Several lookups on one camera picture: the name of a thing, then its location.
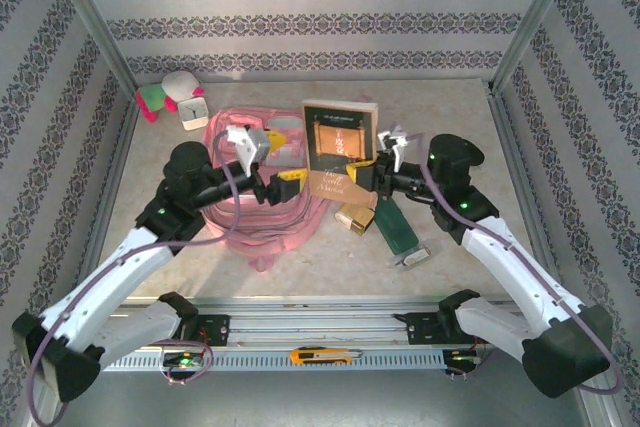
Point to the black and tan book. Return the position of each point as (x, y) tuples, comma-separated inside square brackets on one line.
[(340, 137)]

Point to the small gold box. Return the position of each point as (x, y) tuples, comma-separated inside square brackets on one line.
[(357, 219)]

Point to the pink backpack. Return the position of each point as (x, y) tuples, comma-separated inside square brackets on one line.
[(270, 227)]

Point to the dark green pencil case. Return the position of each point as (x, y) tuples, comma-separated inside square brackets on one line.
[(395, 227)]

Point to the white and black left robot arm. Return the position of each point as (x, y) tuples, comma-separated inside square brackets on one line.
[(100, 287)]

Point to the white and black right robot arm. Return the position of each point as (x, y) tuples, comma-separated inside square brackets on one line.
[(515, 272)]

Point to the small white square clock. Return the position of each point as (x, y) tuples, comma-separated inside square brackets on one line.
[(193, 112)]

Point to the white green pink plush toy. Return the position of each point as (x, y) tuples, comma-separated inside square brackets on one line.
[(175, 87)]

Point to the small silver metal tool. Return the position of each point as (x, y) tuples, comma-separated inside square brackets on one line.
[(412, 257)]

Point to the orange utility knife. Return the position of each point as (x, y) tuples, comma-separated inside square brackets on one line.
[(312, 356)]

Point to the left controller board green light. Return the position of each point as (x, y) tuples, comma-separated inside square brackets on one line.
[(185, 361)]

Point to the controller board green light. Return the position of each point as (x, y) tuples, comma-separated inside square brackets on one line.
[(462, 358), (185, 361)]

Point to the right controller board green light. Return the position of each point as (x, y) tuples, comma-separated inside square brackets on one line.
[(462, 358)]

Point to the aluminium right side rail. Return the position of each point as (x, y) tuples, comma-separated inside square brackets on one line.
[(512, 147)]

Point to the aluminium left side rail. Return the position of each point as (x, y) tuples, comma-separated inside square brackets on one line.
[(107, 197)]

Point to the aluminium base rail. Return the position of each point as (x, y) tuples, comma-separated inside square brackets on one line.
[(320, 322)]

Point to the aluminium right corner post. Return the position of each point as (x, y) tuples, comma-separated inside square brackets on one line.
[(536, 17)]

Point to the aluminium corner post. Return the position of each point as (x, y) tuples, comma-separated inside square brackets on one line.
[(536, 17), (91, 17)]

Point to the aluminium left corner post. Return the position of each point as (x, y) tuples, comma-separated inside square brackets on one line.
[(91, 17)]

